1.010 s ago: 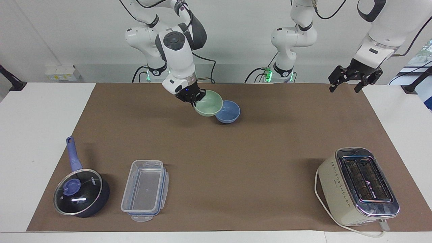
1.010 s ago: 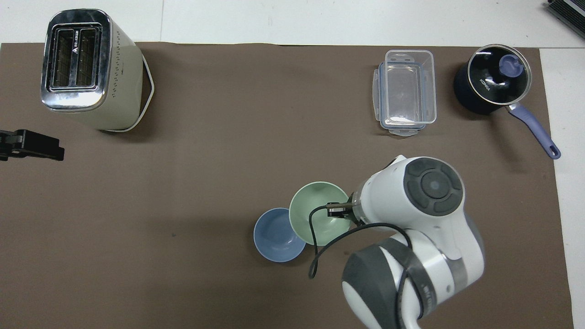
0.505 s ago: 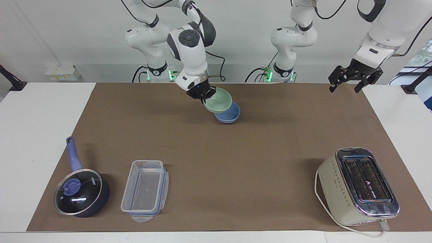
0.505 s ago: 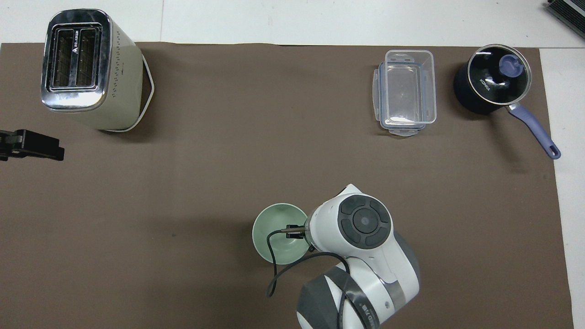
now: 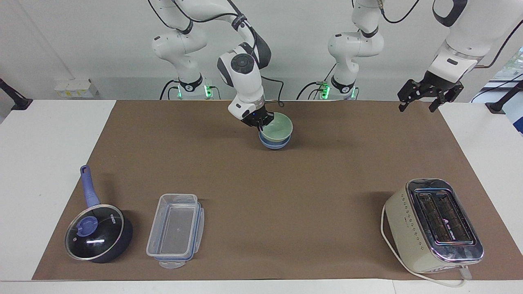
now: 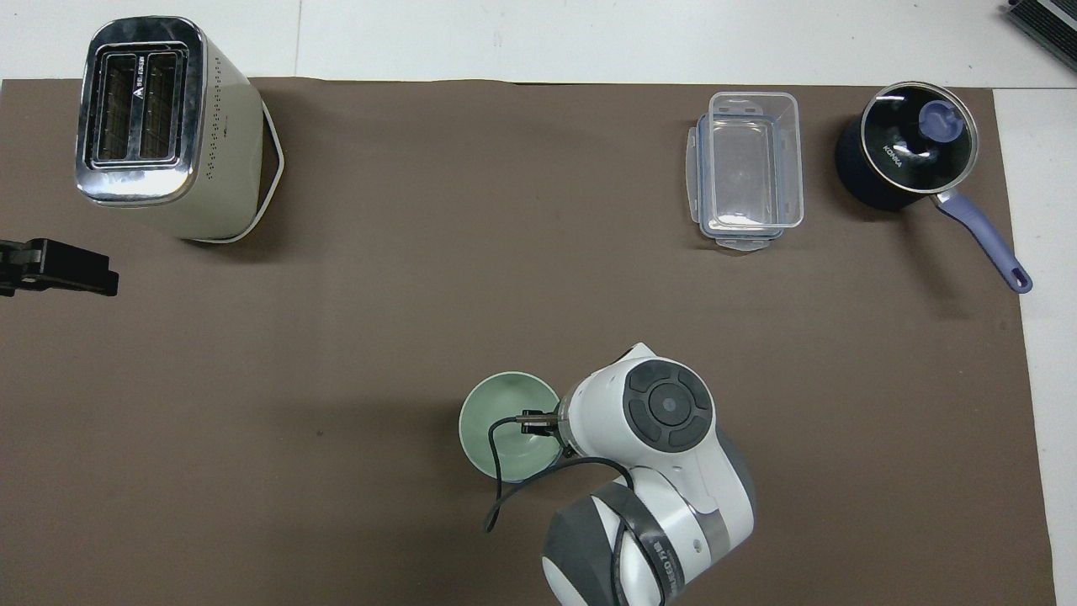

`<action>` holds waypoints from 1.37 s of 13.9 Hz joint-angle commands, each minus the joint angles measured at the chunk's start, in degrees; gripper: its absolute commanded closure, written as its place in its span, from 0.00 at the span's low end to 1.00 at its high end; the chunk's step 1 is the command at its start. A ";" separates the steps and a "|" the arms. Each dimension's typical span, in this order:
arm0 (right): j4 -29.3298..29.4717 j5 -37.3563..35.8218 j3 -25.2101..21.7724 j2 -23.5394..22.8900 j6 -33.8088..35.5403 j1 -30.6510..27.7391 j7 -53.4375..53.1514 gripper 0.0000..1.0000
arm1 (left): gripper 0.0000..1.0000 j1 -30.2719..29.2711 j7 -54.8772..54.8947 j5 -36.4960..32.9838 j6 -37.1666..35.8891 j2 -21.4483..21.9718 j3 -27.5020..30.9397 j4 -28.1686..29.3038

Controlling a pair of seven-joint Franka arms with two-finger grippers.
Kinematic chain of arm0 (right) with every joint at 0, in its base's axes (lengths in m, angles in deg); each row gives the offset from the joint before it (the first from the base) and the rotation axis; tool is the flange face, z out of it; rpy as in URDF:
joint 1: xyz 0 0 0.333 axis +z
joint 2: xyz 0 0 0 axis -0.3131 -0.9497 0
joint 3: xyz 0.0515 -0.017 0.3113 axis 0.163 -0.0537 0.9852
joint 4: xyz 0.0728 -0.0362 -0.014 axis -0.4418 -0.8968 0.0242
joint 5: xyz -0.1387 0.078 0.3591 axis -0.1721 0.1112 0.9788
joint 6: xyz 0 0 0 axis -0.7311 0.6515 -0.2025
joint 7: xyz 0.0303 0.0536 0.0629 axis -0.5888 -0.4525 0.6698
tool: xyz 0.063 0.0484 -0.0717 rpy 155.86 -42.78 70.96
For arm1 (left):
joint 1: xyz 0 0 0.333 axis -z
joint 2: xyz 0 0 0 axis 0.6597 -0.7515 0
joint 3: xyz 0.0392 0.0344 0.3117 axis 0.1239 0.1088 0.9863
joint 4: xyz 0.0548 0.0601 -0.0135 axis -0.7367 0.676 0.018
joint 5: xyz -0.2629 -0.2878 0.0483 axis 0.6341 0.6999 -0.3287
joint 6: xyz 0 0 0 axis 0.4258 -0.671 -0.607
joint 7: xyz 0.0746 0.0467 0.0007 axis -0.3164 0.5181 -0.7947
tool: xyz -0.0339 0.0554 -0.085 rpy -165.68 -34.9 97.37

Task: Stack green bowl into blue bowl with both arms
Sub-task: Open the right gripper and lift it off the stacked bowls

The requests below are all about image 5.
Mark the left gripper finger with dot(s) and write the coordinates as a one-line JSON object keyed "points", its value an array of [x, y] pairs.
{"points": [[408, 93], [449, 96]]}

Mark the black stand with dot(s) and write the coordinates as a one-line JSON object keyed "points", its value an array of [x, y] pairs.
{"points": [[500, 104], [16, 100]]}

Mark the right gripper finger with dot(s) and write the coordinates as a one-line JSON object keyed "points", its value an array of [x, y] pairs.
{"points": [[269, 117], [260, 126]]}

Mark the cream toaster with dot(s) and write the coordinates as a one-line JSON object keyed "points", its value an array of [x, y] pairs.
{"points": [[412, 232]]}

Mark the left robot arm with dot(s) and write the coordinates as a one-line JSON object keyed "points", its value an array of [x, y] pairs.
{"points": [[355, 45]]}

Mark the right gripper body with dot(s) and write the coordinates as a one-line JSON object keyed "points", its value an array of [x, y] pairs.
{"points": [[254, 117]]}

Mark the glass lid with blue knob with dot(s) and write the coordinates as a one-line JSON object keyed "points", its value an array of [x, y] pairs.
{"points": [[94, 232]]}

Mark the white wall socket box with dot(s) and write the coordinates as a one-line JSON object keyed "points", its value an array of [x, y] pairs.
{"points": [[75, 87]]}

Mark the dark blue saucepan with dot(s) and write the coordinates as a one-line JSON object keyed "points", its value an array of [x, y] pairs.
{"points": [[122, 241]]}

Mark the green ceramic bowl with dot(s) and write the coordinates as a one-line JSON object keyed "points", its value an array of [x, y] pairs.
{"points": [[278, 127]]}

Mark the blue ceramic bowl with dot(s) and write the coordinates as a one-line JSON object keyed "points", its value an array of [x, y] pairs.
{"points": [[274, 145]]}

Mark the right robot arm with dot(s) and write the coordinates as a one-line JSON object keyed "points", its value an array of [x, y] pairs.
{"points": [[245, 81]]}

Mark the clear plastic food container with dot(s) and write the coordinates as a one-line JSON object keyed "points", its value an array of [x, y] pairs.
{"points": [[175, 230]]}

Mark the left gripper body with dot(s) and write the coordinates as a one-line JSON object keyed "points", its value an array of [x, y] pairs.
{"points": [[438, 83]]}

